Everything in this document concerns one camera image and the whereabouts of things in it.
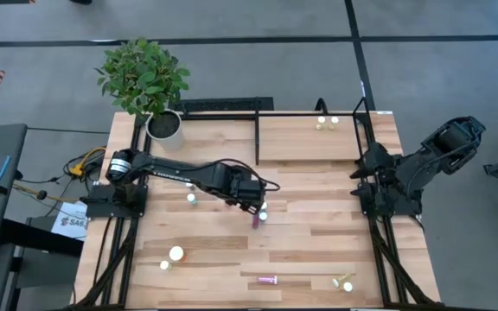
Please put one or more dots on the large orange medicine bottle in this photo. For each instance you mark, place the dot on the large orange medicine bottle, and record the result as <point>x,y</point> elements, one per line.
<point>176,253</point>

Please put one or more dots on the magenta tube centre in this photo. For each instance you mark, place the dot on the magenta tube centre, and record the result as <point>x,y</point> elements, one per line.
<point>255,222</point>

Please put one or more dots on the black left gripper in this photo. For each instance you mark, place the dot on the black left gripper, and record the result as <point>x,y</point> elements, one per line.
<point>249,192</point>

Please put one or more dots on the black side cabinet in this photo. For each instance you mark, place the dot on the black side cabinet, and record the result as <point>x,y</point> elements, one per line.
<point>37,235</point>

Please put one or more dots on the yellow medicine bottle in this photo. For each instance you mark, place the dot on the yellow medicine bottle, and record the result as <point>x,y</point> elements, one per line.
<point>321,119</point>
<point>334,119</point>
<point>340,281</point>
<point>347,287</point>

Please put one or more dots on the blue bottle with red pills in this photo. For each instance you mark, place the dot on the blue bottle with red pills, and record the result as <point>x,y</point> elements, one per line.
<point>263,216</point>

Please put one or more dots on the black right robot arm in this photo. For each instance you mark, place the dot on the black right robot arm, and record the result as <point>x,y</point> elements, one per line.
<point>448,147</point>

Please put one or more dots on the black loop bracket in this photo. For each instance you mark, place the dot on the black loop bracket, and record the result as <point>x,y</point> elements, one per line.
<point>322,100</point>

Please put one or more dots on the green leafy potted tree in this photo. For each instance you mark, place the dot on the green leafy potted tree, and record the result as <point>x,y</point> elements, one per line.
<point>143,75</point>

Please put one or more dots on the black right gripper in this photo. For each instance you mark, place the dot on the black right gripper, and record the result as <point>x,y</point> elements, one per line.
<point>378,173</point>

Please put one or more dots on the small white-capped medicine bottle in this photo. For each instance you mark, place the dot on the small white-capped medicine bottle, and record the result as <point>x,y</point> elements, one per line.
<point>164,264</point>

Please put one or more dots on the blue bottle with white pills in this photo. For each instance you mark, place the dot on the blue bottle with white pills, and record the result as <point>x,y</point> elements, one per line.
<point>265,205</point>

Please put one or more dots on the teal bottle with white pills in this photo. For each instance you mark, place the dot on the teal bottle with white pills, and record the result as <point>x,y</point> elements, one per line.
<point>192,198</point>

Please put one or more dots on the black perforated panel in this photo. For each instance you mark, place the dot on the black perforated panel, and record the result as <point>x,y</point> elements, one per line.
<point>223,104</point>

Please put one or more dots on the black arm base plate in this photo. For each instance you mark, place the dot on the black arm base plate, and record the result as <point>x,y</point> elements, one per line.
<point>409,211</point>
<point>102,207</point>

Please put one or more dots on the white printed paper sheet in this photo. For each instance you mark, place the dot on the white printed paper sheet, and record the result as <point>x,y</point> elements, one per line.
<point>69,222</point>

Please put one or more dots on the black metal rig frame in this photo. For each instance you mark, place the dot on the black metal rig frame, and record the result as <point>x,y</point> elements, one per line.
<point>257,138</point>

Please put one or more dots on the pink medicine bottle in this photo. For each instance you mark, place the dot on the pink medicine bottle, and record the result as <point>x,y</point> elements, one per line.
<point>267,280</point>

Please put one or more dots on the wooden shelf board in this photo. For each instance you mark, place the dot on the wooden shelf board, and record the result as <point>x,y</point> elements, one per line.
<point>301,142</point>

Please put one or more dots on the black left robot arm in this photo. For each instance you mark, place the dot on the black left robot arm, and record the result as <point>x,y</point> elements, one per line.
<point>175,170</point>

